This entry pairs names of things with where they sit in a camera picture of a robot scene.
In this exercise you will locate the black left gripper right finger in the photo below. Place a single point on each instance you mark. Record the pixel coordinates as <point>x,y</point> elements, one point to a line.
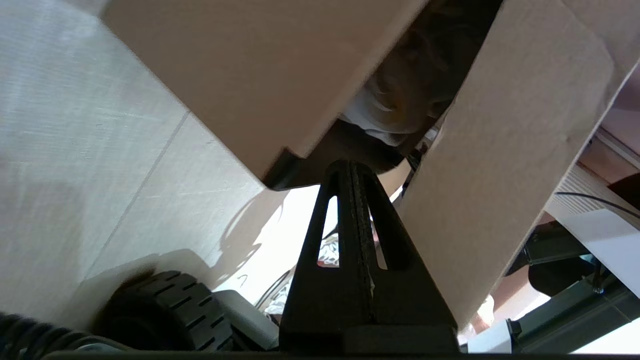
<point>405,305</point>

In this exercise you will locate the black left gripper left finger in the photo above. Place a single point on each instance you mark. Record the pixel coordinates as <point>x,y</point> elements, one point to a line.
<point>320,305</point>

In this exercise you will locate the white lace-up sneaker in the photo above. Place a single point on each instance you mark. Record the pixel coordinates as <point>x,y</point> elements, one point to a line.
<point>385,115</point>

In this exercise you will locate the brown cardboard shoe box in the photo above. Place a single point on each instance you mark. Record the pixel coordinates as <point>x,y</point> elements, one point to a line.
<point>260,75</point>

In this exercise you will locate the grey robot base cover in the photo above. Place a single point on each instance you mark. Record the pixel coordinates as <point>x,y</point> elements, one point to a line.
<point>247,320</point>

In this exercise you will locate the black treaded base wheel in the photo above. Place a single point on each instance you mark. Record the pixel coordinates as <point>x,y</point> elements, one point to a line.
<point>170,310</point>

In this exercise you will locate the white ribbed appliance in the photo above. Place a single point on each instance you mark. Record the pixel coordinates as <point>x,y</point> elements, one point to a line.
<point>600,235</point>

